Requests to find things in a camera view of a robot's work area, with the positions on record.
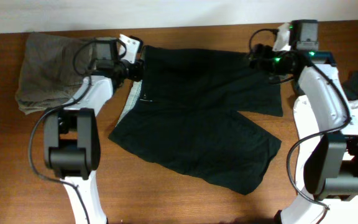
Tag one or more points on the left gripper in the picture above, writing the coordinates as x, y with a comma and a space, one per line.
137, 70

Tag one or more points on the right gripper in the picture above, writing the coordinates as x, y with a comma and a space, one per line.
257, 58

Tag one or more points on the black shorts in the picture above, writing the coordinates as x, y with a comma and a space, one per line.
189, 117

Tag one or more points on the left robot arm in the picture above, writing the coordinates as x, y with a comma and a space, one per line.
71, 139

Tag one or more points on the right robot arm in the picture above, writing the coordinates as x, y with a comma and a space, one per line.
326, 174

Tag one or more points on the folded grey shorts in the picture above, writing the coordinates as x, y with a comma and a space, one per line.
52, 70

